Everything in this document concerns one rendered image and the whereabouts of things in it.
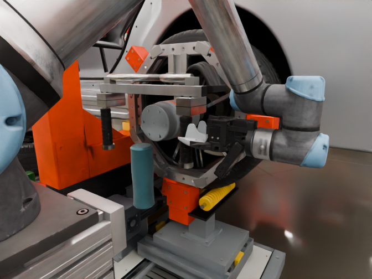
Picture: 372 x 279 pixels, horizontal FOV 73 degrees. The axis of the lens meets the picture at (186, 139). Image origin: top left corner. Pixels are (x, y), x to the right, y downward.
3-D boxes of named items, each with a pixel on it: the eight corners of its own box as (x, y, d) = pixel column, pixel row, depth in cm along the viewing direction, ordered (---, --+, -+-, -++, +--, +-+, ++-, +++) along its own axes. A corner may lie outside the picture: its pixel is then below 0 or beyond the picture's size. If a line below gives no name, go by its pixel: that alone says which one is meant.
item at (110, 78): (176, 83, 95) (176, 53, 92) (140, 84, 79) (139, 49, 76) (141, 82, 104) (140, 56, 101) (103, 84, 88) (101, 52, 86)
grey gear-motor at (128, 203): (175, 230, 155) (174, 177, 146) (124, 273, 121) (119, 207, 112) (153, 221, 165) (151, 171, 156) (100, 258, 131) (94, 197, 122)
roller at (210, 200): (237, 188, 121) (237, 176, 119) (207, 216, 97) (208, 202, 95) (226, 185, 124) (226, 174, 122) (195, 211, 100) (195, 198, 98)
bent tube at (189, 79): (224, 84, 84) (225, 51, 81) (194, 86, 68) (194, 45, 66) (181, 83, 93) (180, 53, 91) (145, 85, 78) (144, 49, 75)
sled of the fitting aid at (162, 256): (252, 252, 135) (253, 236, 133) (224, 301, 106) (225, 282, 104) (176, 223, 162) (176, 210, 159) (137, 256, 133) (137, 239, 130)
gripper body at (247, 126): (217, 115, 69) (261, 119, 63) (216, 145, 71) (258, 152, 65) (204, 119, 63) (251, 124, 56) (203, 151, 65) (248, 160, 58)
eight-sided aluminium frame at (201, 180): (247, 193, 94) (257, 39, 81) (241, 200, 89) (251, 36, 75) (140, 165, 123) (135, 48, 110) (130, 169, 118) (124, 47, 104)
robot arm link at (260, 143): (275, 156, 62) (266, 165, 56) (257, 153, 65) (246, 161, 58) (278, 126, 61) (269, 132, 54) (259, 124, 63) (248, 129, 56)
